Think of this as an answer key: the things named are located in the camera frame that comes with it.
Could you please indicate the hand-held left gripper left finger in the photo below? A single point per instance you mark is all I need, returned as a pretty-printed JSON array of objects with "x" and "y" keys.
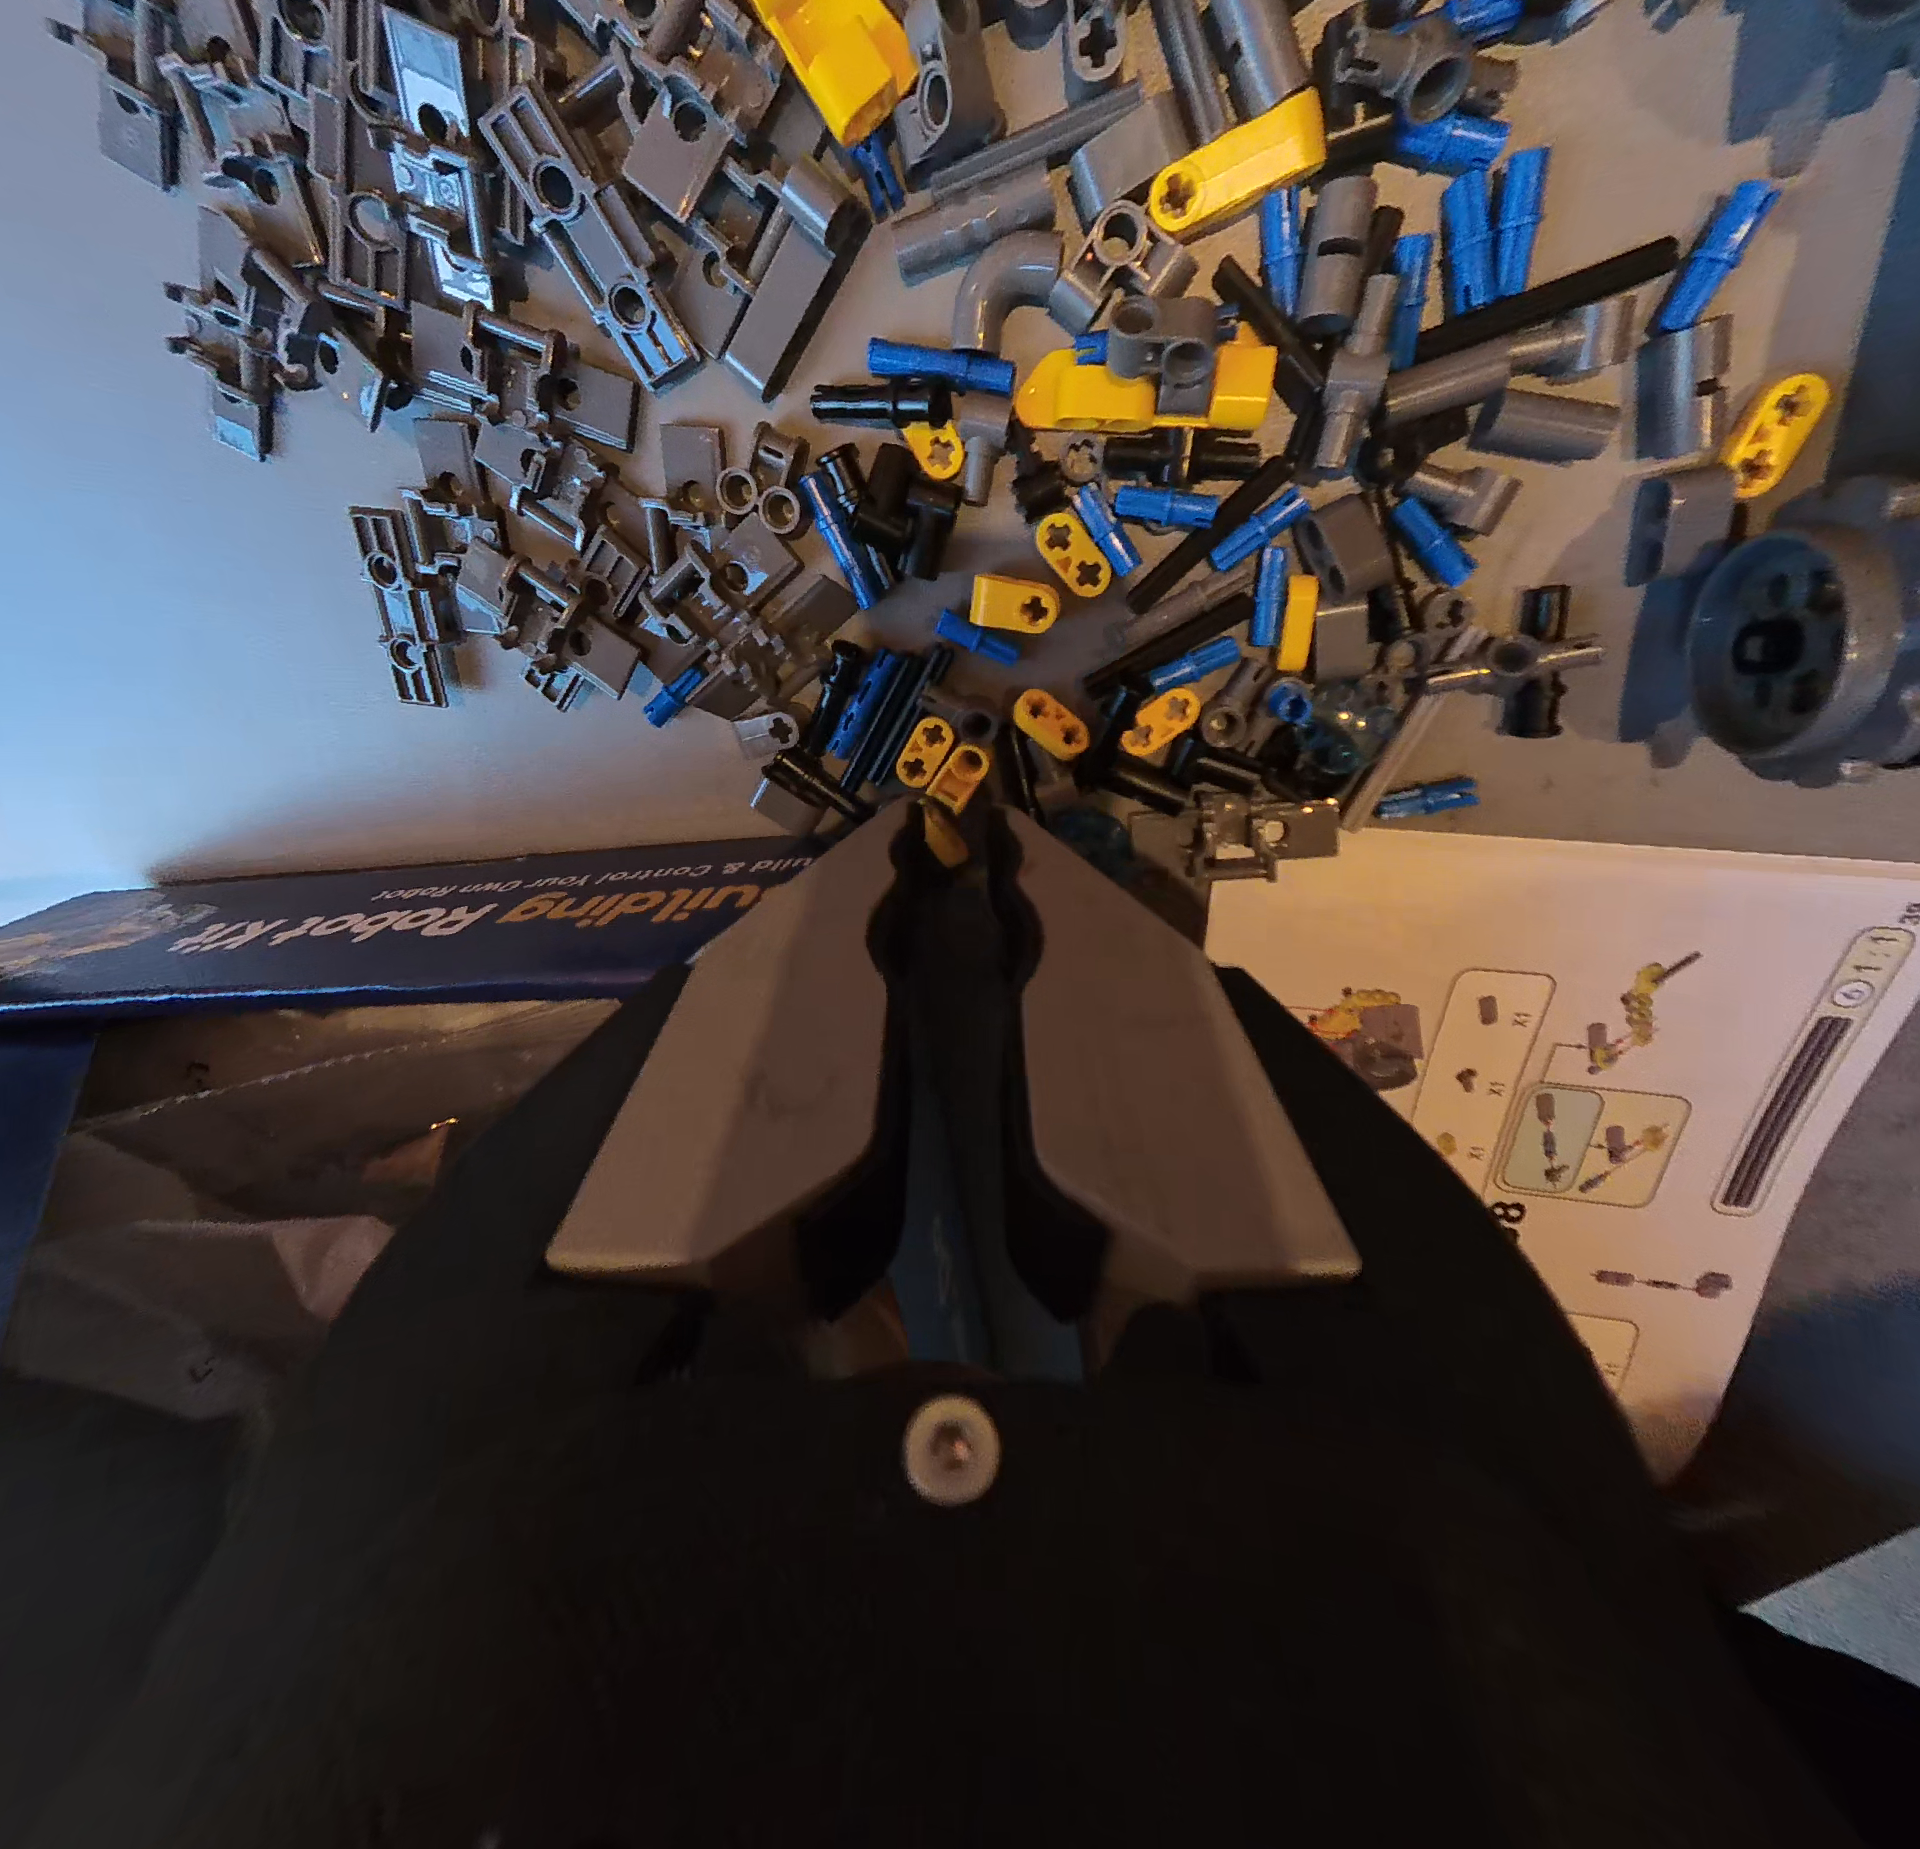
[{"x": 735, "y": 1097}]

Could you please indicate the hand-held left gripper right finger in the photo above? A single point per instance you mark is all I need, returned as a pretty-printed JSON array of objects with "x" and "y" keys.
[{"x": 1183, "y": 1113}]

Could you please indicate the small yellow connector piece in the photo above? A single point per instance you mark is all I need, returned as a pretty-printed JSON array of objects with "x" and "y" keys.
[{"x": 945, "y": 836}]

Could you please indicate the pile of small connector pieces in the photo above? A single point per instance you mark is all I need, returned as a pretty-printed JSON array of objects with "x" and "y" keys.
[{"x": 1274, "y": 527}]

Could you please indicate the yellow brick vehicle model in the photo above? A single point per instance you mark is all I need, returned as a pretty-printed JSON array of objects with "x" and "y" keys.
[{"x": 1792, "y": 634}]

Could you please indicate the grey desk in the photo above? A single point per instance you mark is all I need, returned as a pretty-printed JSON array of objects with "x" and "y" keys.
[{"x": 149, "y": 648}]

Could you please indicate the blue connector pin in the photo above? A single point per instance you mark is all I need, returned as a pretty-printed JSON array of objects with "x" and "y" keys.
[{"x": 1425, "y": 794}]

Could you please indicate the blue kit box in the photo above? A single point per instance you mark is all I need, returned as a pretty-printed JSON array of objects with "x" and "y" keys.
[{"x": 301, "y": 934}]

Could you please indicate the white instruction booklet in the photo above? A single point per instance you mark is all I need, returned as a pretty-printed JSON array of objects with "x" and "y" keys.
[{"x": 1724, "y": 889}]

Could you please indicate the pile of grey track links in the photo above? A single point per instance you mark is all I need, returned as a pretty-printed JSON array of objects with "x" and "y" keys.
[{"x": 449, "y": 229}]

